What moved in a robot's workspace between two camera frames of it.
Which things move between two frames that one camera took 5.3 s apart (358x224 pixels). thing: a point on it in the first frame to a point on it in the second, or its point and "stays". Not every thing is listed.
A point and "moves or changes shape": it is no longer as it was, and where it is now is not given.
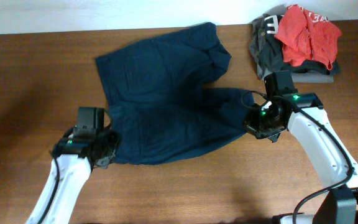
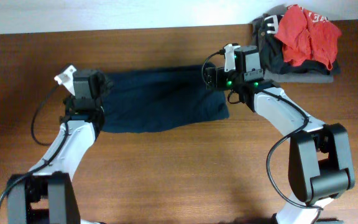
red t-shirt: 305,37 stays
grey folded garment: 302,78 stays
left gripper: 114,135 to 106,85
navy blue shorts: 154,89 moves or changes shape
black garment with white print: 266,50 stays
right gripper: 250,124 to 219,73
